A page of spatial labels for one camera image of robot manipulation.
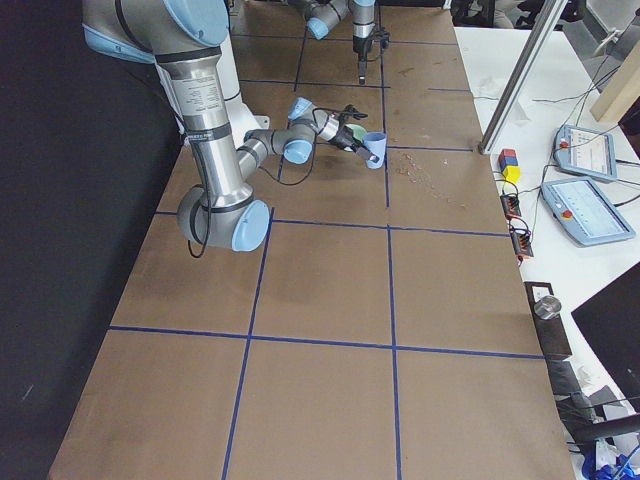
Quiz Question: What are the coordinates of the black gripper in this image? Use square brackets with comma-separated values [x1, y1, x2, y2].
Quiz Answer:
[328, 112, 382, 165]
[353, 27, 390, 84]

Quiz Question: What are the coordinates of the blue-grey plastic cup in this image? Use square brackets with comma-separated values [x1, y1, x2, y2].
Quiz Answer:
[362, 132, 387, 169]

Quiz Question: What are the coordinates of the light green bowl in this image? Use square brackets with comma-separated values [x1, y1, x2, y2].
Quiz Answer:
[347, 124, 367, 142]

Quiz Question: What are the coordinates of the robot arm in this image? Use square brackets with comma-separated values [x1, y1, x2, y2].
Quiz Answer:
[82, 1, 386, 252]
[287, 0, 390, 85]

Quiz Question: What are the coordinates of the red cube block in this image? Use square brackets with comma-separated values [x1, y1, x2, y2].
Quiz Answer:
[499, 149, 517, 160]

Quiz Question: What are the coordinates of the blue cube block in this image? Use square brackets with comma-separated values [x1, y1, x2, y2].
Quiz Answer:
[498, 157, 519, 171]

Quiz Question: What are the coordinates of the yellow cube block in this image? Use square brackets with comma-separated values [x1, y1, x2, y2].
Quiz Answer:
[501, 165, 521, 184]

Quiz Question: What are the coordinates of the black power adapter far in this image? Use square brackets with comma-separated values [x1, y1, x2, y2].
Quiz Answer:
[509, 227, 534, 260]

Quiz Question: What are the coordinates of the far teach pendant tablet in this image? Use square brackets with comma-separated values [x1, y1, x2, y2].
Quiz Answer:
[552, 125, 618, 182]

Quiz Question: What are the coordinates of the teach pendant tablet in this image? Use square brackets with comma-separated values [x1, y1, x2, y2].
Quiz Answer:
[541, 177, 636, 247]
[552, 125, 618, 182]

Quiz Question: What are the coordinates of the near teach pendant tablet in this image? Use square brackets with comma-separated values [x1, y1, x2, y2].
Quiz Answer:
[541, 177, 636, 247]

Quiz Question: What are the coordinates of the metal cup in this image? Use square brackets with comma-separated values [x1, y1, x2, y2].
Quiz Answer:
[533, 295, 562, 320]

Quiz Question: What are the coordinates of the wooden board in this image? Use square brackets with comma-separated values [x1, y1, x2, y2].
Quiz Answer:
[590, 42, 639, 124]

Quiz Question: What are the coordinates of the black box under cup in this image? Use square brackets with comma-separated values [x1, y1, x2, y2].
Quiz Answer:
[524, 281, 572, 361]

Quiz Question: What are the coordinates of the black monitor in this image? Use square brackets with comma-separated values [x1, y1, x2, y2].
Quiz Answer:
[572, 264, 640, 408]

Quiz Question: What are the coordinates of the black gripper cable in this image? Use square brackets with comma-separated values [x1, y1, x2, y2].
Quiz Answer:
[187, 103, 369, 260]

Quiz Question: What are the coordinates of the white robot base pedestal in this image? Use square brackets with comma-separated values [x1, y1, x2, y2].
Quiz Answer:
[154, 0, 271, 146]

